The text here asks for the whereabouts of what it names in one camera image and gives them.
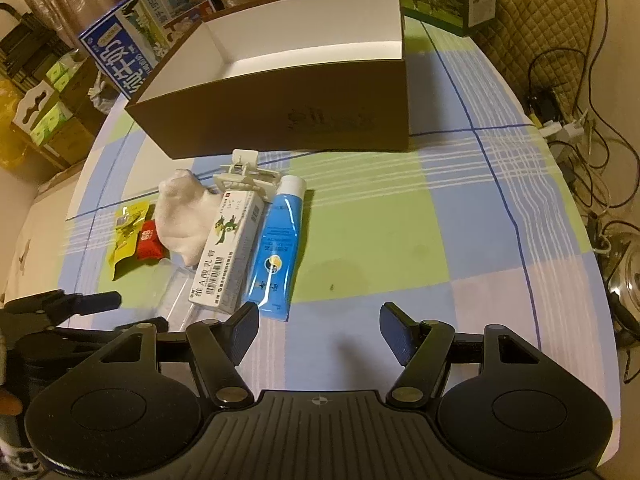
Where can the metal pot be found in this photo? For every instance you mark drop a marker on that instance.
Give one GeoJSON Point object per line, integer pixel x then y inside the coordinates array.
{"type": "Point", "coordinates": [625, 290]}

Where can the clear plastic container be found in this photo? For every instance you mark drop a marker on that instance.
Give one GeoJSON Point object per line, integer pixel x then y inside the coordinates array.
{"type": "Point", "coordinates": [177, 295]}

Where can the quilted beige chair cover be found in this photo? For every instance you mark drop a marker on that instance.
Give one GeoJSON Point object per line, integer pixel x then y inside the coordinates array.
{"type": "Point", "coordinates": [545, 20]}

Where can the white ointment box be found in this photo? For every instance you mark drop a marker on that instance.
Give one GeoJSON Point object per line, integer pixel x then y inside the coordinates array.
{"type": "Point", "coordinates": [225, 250]}

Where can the white cloth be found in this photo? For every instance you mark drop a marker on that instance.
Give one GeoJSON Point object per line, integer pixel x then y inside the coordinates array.
{"type": "Point", "coordinates": [182, 220]}

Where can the yellow snack packet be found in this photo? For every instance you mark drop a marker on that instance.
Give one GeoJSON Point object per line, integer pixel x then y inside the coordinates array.
{"type": "Point", "coordinates": [125, 240]}

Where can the green tissue pack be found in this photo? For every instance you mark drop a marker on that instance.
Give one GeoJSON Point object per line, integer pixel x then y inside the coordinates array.
{"type": "Point", "coordinates": [50, 122]}
{"type": "Point", "coordinates": [62, 72]}

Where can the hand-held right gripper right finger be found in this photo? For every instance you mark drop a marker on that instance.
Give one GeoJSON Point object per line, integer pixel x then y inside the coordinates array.
{"type": "Point", "coordinates": [395, 330]}

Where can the white plastic clip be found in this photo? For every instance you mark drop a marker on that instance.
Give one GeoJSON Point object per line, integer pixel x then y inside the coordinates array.
{"type": "Point", "coordinates": [245, 177]}

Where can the yellow plastic bag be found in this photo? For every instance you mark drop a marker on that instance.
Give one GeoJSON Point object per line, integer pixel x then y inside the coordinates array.
{"type": "Point", "coordinates": [10, 130]}

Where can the brown cardboard box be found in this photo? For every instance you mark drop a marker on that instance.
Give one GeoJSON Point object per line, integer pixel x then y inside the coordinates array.
{"type": "Point", "coordinates": [300, 110]}

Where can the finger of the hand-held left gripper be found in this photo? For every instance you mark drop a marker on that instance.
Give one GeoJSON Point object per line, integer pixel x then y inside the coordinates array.
{"type": "Point", "coordinates": [92, 302]}
{"type": "Point", "coordinates": [157, 325]}

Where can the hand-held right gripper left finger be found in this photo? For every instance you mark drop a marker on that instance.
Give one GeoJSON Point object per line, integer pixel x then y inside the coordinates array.
{"type": "Point", "coordinates": [247, 322]}

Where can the blue tube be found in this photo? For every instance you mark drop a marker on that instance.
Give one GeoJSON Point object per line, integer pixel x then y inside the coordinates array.
{"type": "Point", "coordinates": [277, 240]}

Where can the red snack packet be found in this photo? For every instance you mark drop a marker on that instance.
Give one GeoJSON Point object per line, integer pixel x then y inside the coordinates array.
{"type": "Point", "coordinates": [148, 240]}

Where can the white power strip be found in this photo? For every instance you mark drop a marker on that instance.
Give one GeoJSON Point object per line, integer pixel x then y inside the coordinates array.
{"type": "Point", "coordinates": [565, 132]}

